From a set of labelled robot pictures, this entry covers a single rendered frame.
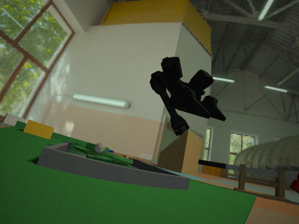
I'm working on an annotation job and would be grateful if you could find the grey ball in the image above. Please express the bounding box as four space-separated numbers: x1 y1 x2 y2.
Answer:
95 143 105 154

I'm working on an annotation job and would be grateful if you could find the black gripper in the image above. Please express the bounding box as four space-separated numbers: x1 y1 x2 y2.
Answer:
169 83 226 121

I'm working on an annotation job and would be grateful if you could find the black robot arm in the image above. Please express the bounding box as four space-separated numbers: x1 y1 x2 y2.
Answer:
150 57 214 136

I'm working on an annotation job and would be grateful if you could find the green putting mat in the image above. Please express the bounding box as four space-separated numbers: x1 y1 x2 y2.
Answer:
0 126 256 224

